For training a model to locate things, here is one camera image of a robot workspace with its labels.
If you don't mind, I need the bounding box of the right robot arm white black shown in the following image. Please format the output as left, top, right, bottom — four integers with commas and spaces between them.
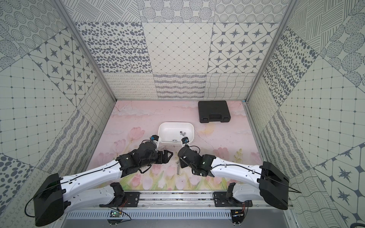
178, 146, 289, 210

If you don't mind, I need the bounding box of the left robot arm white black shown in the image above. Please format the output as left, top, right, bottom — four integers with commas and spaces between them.
33, 141, 173, 227

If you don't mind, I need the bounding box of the white plastic storage box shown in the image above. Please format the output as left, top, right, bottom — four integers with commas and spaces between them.
157, 122, 194, 144

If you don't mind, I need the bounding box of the black plastic tool case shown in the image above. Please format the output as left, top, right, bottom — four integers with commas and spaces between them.
198, 101, 231, 123

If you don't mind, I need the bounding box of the left circuit board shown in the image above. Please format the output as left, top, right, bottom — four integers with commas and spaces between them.
109, 210, 121, 218

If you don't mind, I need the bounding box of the circuit board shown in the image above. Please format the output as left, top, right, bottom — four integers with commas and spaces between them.
231, 210, 246, 225
109, 210, 121, 218

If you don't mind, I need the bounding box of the right circuit board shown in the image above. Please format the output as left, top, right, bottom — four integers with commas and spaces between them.
231, 210, 246, 225

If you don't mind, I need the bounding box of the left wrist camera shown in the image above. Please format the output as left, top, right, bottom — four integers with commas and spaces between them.
150, 135, 159, 143

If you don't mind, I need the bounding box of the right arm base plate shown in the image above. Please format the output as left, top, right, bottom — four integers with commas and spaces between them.
213, 192, 253, 207

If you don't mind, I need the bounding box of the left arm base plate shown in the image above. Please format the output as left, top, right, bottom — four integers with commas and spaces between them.
115, 192, 141, 208

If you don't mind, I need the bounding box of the aluminium rail frame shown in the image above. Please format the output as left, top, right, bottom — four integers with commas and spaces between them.
125, 189, 294, 211

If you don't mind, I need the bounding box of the white vented cable duct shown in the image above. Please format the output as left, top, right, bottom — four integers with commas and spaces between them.
67, 209, 231, 219

